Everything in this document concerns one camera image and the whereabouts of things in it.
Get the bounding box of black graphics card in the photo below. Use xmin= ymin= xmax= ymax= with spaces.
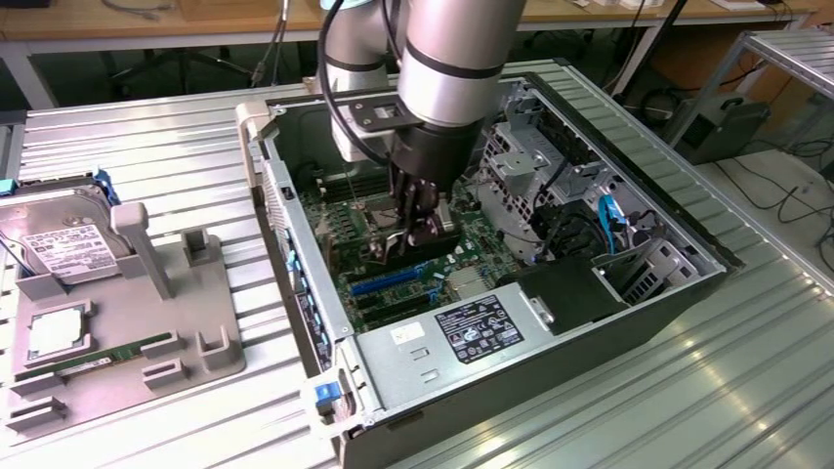
xmin=364 ymin=214 xmax=462 ymax=273

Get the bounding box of grey parts rack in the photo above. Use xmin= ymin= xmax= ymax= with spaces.
xmin=6 ymin=202 xmax=249 ymax=438

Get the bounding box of wooden desk white frame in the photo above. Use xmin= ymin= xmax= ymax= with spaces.
xmin=0 ymin=0 xmax=816 ymax=111

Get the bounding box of grey hanging cable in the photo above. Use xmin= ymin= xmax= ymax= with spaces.
xmin=254 ymin=0 xmax=291 ymax=84

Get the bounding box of aluminium slat table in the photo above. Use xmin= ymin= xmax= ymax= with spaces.
xmin=713 ymin=29 xmax=834 ymax=148

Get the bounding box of CPU socket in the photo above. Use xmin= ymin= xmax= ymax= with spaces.
xmin=361 ymin=200 xmax=401 ymax=232

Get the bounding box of green RAM stick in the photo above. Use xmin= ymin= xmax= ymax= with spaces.
xmin=17 ymin=340 xmax=149 ymax=383

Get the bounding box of metal disk bay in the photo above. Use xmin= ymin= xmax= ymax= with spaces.
xmin=589 ymin=227 xmax=729 ymax=309

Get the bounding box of blue expansion slot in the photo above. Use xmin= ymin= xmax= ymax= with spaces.
xmin=350 ymin=267 xmax=429 ymax=297

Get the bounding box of thin dark disk wire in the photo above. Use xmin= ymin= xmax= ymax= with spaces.
xmin=0 ymin=234 xmax=34 ymax=284

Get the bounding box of black coiled cable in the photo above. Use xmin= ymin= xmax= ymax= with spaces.
xmin=641 ymin=90 xmax=681 ymax=123

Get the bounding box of blue disk carrier bracket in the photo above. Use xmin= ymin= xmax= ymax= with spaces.
xmin=0 ymin=167 xmax=125 ymax=207

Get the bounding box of silver chipset heatsink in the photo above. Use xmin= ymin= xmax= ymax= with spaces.
xmin=449 ymin=271 xmax=488 ymax=297

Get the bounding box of black wire bundle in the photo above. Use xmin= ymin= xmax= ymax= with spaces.
xmin=530 ymin=202 xmax=605 ymax=260

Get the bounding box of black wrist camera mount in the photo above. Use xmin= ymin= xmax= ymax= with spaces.
xmin=345 ymin=95 xmax=424 ymax=134

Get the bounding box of silver hard disk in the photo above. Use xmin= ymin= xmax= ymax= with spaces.
xmin=0 ymin=188 xmax=126 ymax=288

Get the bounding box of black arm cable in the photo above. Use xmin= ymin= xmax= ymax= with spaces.
xmin=317 ymin=0 xmax=397 ymax=167

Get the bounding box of silver CPU chip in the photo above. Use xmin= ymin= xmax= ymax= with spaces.
xmin=29 ymin=311 xmax=90 ymax=356

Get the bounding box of black box with handle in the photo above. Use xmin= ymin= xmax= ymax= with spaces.
xmin=674 ymin=95 xmax=775 ymax=166

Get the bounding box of black RAM slot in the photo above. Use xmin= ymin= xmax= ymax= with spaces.
xmin=317 ymin=167 xmax=393 ymax=185
xmin=319 ymin=170 xmax=393 ymax=189
xmin=321 ymin=173 xmax=393 ymax=192
xmin=323 ymin=176 xmax=393 ymax=196

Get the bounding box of blue data wire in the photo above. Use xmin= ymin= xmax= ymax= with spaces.
xmin=596 ymin=192 xmax=629 ymax=256

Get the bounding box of grey metal power supply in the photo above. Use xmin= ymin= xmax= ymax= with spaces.
xmin=355 ymin=282 xmax=557 ymax=414

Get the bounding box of green motherboard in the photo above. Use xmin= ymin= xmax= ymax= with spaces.
xmin=301 ymin=163 xmax=524 ymax=333

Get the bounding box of open black PC case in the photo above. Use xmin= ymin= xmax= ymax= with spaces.
xmin=234 ymin=71 xmax=745 ymax=469

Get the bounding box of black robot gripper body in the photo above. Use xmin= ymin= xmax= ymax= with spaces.
xmin=389 ymin=119 xmax=488 ymax=197

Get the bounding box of black plastic shroud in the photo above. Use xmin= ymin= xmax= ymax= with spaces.
xmin=494 ymin=257 xmax=633 ymax=336

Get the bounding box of metal drive cage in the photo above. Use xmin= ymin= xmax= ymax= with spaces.
xmin=478 ymin=116 xmax=632 ymax=258

